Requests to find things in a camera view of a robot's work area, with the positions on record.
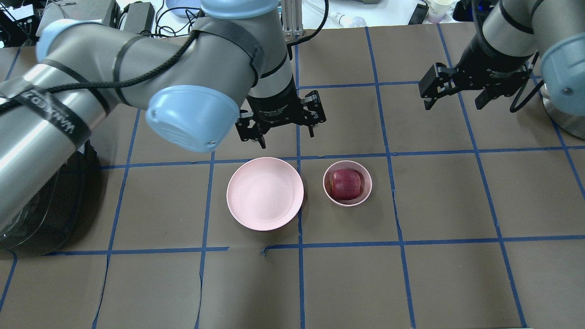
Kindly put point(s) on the blue plate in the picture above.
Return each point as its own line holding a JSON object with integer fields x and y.
{"x": 181, "y": 8}

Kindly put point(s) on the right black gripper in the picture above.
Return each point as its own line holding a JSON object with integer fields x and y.
{"x": 485, "y": 64}

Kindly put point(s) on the black power adapter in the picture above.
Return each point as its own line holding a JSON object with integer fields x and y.
{"x": 137, "y": 18}

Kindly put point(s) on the purple white cup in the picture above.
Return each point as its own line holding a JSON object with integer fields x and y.
{"x": 437, "y": 10}

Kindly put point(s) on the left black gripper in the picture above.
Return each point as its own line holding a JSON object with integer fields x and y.
{"x": 273, "y": 104}

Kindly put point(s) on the aluminium frame post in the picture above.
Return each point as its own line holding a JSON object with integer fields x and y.
{"x": 291, "y": 15}

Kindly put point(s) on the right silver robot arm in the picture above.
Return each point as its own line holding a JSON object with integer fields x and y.
{"x": 519, "y": 47}

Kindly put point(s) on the pink plate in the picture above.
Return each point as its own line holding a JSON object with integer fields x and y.
{"x": 265, "y": 194}

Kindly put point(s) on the pink bowl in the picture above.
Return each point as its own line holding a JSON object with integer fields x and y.
{"x": 367, "y": 182}

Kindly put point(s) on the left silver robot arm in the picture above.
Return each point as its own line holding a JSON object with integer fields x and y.
{"x": 232, "y": 71}

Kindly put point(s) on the red apple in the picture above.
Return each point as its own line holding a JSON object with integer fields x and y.
{"x": 346, "y": 184}

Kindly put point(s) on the dark grey rice cooker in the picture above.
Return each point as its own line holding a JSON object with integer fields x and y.
{"x": 51, "y": 218}

